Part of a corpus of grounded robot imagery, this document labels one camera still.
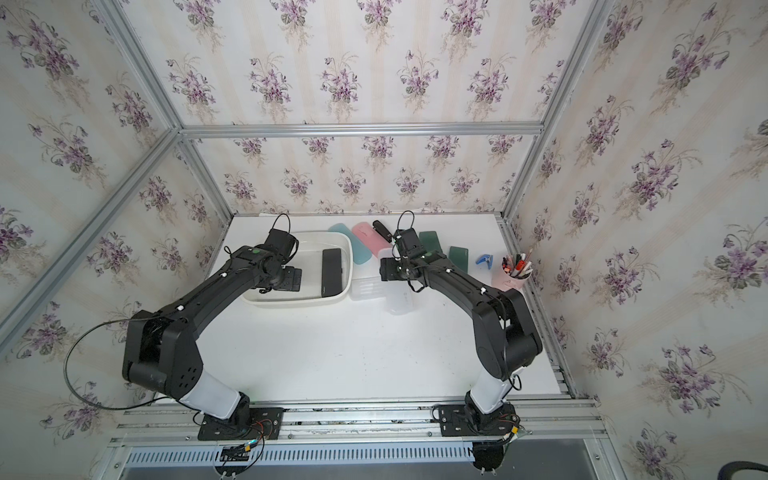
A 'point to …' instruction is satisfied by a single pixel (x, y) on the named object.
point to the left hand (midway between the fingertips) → (283, 283)
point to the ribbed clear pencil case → (367, 288)
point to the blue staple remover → (485, 257)
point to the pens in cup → (517, 266)
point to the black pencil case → (332, 283)
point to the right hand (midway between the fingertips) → (394, 270)
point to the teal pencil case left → (361, 253)
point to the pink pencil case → (371, 239)
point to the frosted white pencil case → (400, 295)
